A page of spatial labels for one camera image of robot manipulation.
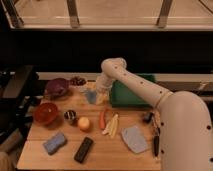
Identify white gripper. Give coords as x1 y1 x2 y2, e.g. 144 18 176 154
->
96 73 113 105

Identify small blue cup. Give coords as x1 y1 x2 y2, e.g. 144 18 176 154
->
85 90 97 104

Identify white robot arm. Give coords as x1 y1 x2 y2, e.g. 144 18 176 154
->
96 58 213 171

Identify red chili pepper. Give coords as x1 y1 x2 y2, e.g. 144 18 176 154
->
99 108 108 130

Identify green plastic tray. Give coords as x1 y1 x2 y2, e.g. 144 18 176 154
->
109 80 149 108

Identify white bowl of dark fruit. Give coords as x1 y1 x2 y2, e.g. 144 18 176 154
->
70 76 87 92

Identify yellow orange ball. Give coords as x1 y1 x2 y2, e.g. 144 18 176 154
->
77 117 91 131

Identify dark metallic cup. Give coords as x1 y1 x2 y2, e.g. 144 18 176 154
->
64 110 77 125

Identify wooden cutting board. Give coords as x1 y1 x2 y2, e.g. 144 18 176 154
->
17 81 164 171

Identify purple bowl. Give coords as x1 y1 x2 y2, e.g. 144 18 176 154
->
45 78 69 98

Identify black remote control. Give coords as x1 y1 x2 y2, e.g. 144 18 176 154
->
74 137 93 163

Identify blue folded cloth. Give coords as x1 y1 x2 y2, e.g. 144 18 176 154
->
121 126 148 154

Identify small dark round object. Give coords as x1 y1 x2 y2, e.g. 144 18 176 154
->
143 112 154 123

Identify red bowl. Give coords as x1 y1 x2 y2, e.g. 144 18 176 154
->
33 103 59 125

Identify blue sponge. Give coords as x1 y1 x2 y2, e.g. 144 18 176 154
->
43 132 67 155

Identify black equipment at left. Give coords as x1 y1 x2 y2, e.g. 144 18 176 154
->
0 65 39 144

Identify black handled utensil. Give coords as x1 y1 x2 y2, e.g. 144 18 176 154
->
152 119 160 157

